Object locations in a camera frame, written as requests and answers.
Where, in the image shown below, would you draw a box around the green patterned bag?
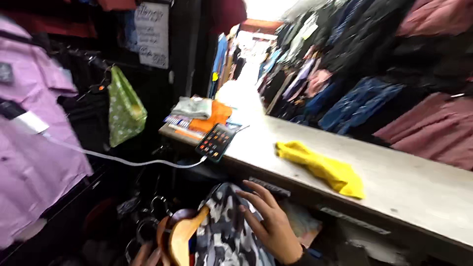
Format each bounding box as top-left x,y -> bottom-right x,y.
107,65 -> 148,148

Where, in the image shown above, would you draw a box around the clear plastic packet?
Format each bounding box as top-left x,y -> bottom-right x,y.
279,199 -> 323,249

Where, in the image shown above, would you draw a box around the long pale counter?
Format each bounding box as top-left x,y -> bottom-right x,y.
159,107 -> 473,266

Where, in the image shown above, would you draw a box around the white printed label strip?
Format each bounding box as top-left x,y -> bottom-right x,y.
248,177 -> 292,197
320,207 -> 391,235

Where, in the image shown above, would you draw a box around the reddish brown wooden hanger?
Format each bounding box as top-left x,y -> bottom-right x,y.
156,216 -> 171,266

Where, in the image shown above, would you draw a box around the row of dark hanging clothes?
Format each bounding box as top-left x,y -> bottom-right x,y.
41,37 -> 111,159

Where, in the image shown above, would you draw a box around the orange folded cloth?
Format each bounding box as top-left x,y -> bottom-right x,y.
188,100 -> 233,133

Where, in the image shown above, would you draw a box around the yellow cloth garment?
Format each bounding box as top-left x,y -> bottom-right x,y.
276,141 -> 366,200

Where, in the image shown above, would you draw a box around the black rectangular adapter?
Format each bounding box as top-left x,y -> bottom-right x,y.
0,98 -> 27,120

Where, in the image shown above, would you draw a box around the smartphone with dark case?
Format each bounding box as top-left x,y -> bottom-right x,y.
195,123 -> 237,163

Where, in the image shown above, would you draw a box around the lilac short-sleeved shirt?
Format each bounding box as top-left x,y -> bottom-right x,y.
0,16 -> 94,250

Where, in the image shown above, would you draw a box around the light grey folded cloth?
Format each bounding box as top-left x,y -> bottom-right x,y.
171,96 -> 213,120

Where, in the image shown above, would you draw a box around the pink folded garment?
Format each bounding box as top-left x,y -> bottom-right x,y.
396,0 -> 473,37

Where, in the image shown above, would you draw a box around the maroon hanging cloth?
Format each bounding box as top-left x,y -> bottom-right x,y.
211,0 -> 248,34

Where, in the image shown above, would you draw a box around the person's left hand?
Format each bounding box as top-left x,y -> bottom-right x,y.
129,242 -> 162,266

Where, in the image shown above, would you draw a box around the person's right hand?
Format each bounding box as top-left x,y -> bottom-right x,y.
236,180 -> 304,265

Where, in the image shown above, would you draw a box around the blue white striped cloth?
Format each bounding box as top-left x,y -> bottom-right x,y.
164,115 -> 193,129

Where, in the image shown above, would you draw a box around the white charging cable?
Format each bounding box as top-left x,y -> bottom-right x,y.
42,132 -> 208,169

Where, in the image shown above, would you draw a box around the light wooden hanger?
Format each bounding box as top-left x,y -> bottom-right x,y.
169,205 -> 210,266

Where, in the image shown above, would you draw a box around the person's right forearm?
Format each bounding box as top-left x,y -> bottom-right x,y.
288,246 -> 324,266

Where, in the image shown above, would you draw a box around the row of bright hanging clothes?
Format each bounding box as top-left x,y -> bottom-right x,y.
207,24 -> 246,100

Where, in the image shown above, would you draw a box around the rack of hanging clothes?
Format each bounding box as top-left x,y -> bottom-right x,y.
256,0 -> 473,171

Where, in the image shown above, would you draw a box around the white plug block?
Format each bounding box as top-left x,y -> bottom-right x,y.
14,111 -> 50,134

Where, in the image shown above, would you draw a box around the ripped blue jeans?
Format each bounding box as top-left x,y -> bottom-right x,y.
318,77 -> 405,135

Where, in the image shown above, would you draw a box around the dusty pink hanging garment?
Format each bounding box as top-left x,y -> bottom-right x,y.
372,92 -> 473,171

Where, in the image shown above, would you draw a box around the grey black camouflage garment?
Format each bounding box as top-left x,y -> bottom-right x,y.
195,182 -> 276,266

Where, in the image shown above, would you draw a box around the white handwritten poster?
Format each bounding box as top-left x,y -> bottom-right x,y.
135,2 -> 170,69

